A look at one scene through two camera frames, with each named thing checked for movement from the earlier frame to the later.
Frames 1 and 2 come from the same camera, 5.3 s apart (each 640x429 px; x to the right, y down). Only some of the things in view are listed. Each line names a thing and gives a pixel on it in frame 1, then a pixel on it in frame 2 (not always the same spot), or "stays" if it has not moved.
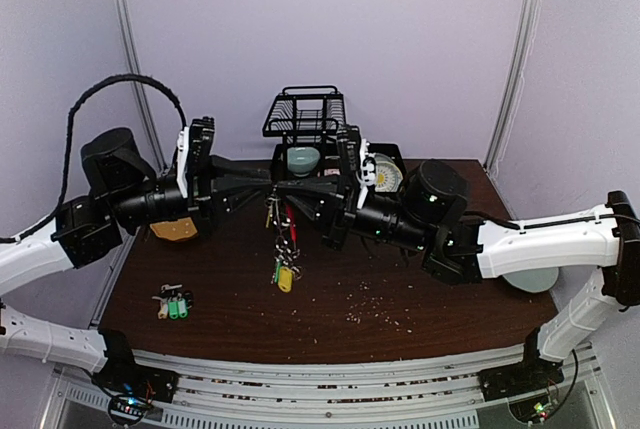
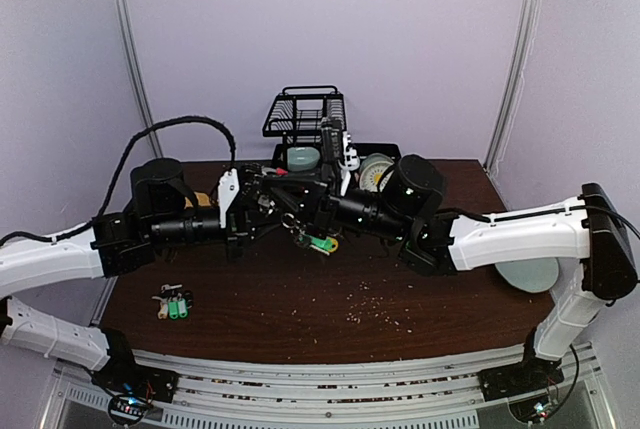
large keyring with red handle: x=281 y=215 → x=278 y=171
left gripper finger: x=237 y=200 → x=256 y=234
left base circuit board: x=126 y=408 stays
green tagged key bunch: x=173 y=304 stays
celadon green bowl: x=301 y=160 stays
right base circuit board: x=531 y=411 stays
